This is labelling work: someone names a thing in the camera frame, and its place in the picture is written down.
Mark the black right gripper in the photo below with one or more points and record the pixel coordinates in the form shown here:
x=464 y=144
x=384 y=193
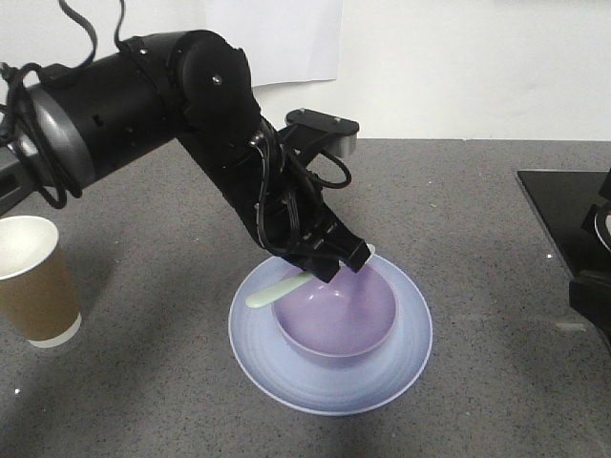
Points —
x=589 y=294

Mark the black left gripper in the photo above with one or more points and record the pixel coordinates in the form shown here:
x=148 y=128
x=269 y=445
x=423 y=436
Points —
x=279 y=201

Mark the purple plastic bowl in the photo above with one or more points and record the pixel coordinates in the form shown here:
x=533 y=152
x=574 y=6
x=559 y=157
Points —
x=340 y=322

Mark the mint green plastic spoon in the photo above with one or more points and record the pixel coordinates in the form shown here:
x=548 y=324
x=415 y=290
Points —
x=283 y=287

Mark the brown paper cup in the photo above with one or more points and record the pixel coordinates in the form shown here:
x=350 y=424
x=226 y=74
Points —
x=37 y=292

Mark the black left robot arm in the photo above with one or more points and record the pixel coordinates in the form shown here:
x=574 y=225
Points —
x=63 y=129

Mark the light blue round plate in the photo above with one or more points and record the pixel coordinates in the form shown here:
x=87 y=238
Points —
x=314 y=384

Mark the black stove burner grate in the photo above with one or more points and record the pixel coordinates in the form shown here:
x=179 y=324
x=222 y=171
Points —
x=597 y=220

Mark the black gas stove top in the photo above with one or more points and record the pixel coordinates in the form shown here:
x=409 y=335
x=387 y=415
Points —
x=561 y=200

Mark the white paper sheet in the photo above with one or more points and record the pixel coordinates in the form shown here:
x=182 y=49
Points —
x=285 y=41

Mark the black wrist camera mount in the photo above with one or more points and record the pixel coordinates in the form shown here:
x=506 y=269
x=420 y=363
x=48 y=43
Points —
x=310 y=133

